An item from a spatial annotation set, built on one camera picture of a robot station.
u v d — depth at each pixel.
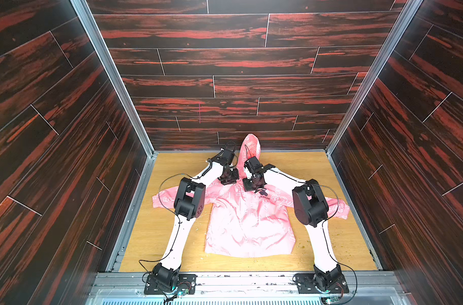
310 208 0.58
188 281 0.74
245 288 0.74
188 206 0.64
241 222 0.89
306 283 0.73
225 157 0.88
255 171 0.81
